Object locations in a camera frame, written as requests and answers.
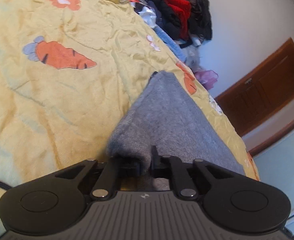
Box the grey knit sweater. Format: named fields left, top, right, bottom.
left=106, top=70, right=246, bottom=192

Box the brown wooden door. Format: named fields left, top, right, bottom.
left=215, top=38, right=294, bottom=137

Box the purple plastic bag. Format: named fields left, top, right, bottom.
left=194, top=70, right=219, bottom=90

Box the yellow carrot print quilt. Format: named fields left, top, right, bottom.
left=0, top=0, right=261, bottom=240

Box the clear plastic bag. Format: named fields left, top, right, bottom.
left=182, top=45, right=204, bottom=72

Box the light blue knit garment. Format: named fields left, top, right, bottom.
left=154, top=25, right=187, bottom=63

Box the black garment on pile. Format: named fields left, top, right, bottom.
left=187, top=0, right=213, bottom=41

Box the dark navy garment on pile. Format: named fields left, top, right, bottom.
left=134, top=0, right=181, bottom=40

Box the red garment on pile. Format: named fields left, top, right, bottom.
left=164, top=0, right=191, bottom=39

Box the white crumpled garment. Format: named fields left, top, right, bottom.
left=138, top=6, right=157, bottom=29

